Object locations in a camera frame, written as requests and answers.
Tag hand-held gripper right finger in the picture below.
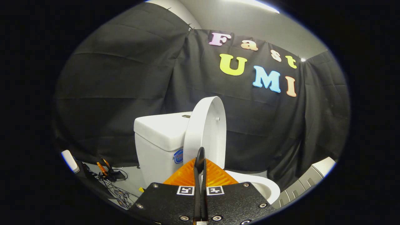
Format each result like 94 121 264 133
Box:
201 147 276 225

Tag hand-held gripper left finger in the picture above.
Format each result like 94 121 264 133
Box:
130 147 202 225

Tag white toilet lid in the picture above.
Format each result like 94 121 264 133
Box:
183 96 227 170

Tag white ceramic toilet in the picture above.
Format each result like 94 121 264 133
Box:
134 112 281 205

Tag white drawer cabinet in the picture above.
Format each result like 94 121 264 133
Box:
271 157 337 210

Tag orange black device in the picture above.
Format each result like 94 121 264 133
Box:
96 158 127 182

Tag white panel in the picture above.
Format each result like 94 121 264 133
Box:
61 150 80 174

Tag black backdrop cloth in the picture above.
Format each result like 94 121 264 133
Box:
53 2 350 192

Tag tangled black cables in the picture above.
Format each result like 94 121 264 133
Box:
100 178 140 209

